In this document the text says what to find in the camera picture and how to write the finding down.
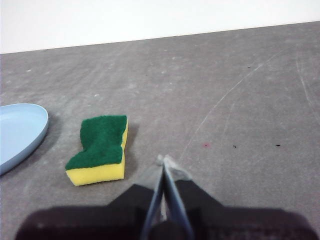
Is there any light blue round plate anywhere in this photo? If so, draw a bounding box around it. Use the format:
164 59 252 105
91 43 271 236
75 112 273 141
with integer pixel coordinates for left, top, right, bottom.
0 103 50 177

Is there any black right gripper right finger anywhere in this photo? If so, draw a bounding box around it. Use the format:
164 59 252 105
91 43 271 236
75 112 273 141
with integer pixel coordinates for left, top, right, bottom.
163 154 316 240

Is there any yellow sponge with green pad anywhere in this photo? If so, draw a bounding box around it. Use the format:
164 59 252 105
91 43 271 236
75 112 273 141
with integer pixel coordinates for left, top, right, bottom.
64 114 130 187

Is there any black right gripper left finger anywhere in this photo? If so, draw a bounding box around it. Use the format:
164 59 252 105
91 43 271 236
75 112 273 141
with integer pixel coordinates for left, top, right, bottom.
14 154 165 240

